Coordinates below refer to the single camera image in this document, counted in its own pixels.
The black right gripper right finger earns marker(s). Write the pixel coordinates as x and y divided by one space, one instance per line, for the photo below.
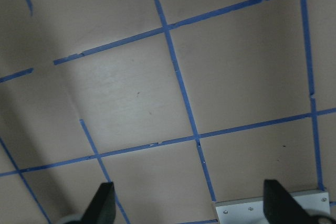
280 207

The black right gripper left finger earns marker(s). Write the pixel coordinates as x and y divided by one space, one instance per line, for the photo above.
102 208

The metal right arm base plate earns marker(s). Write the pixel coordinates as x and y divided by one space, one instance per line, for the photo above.
250 210

